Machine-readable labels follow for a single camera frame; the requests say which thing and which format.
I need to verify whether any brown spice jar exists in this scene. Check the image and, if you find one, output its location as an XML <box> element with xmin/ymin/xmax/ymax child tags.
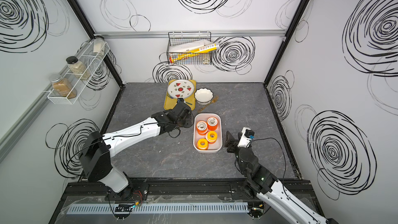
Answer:
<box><xmin>49</xmin><ymin>74</ymin><xmax>77</xmax><ymax>99</ymax></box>

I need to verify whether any yellow sealing tape roll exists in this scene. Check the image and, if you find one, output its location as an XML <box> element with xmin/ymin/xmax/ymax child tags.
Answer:
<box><xmin>197</xmin><ymin>139</ymin><xmax>209</xmax><ymax>150</ymax></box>
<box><xmin>206</xmin><ymin>131</ymin><xmax>218</xmax><ymax>144</ymax></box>

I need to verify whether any white wire spice rack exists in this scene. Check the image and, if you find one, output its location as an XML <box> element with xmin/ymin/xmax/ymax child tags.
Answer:
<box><xmin>47</xmin><ymin>39</ymin><xmax>112</xmax><ymax>108</ymax></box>

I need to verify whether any black wire basket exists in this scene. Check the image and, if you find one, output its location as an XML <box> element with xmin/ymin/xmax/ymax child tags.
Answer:
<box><xmin>166</xmin><ymin>31</ymin><xmax>212</xmax><ymax>65</ymax></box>

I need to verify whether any watermelon pattern plate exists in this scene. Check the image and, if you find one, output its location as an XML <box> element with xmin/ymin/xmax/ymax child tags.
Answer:
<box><xmin>167</xmin><ymin>79</ymin><xmax>194</xmax><ymax>99</ymax></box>

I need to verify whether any white spice jar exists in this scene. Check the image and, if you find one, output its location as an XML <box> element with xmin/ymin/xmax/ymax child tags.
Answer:
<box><xmin>93</xmin><ymin>36</ymin><xmax>105</xmax><ymax>56</ymax></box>

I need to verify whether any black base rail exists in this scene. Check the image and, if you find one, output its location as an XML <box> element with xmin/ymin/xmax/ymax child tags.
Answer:
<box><xmin>62</xmin><ymin>178</ymin><xmax>315</xmax><ymax>201</ymax></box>

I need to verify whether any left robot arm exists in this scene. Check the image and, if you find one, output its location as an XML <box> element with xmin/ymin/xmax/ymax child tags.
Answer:
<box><xmin>78</xmin><ymin>102</ymin><xmax>193</xmax><ymax>194</ymax></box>

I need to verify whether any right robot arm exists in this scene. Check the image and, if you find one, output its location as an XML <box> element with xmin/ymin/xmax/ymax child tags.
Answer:
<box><xmin>225</xmin><ymin>128</ymin><xmax>337</xmax><ymax>224</ymax></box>

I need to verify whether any black lid spice jar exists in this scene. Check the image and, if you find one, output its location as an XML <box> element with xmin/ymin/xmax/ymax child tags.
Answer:
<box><xmin>66</xmin><ymin>56</ymin><xmax>91</xmax><ymax>80</ymax></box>

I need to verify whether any white scalloped bowl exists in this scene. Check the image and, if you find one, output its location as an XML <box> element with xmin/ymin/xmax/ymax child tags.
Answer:
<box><xmin>194</xmin><ymin>88</ymin><xmax>214</xmax><ymax>105</ymax></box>

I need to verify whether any white storage box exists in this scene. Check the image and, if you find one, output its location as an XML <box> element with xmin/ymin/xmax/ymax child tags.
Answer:
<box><xmin>193</xmin><ymin>113</ymin><xmax>223</xmax><ymax>153</ymax></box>

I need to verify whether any yellow plastic tray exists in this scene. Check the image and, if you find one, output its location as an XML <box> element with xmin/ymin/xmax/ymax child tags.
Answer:
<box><xmin>164</xmin><ymin>80</ymin><xmax>197</xmax><ymax>110</ymax></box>

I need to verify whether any black corner frame post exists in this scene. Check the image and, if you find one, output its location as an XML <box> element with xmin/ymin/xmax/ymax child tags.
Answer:
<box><xmin>67</xmin><ymin>0</ymin><xmax>125</xmax><ymax>88</ymax></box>

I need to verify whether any yellow white foil box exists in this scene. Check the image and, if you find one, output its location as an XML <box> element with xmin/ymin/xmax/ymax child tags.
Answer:
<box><xmin>167</xmin><ymin>39</ymin><xmax>220</xmax><ymax>65</ymax></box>

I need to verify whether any aluminium wall rail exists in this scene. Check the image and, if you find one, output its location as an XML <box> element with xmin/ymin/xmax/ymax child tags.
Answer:
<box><xmin>94</xmin><ymin>29</ymin><xmax>287</xmax><ymax>39</ymax></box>

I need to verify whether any white slotted cable duct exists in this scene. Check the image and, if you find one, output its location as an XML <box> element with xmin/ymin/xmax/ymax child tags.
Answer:
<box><xmin>66</xmin><ymin>202</ymin><xmax>249</xmax><ymax>215</ymax></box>

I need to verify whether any orange sealing tape roll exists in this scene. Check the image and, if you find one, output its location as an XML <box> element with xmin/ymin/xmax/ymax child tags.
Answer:
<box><xmin>196</xmin><ymin>121</ymin><xmax>209</xmax><ymax>135</ymax></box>
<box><xmin>207</xmin><ymin>117</ymin><xmax>218</xmax><ymax>131</ymax></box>

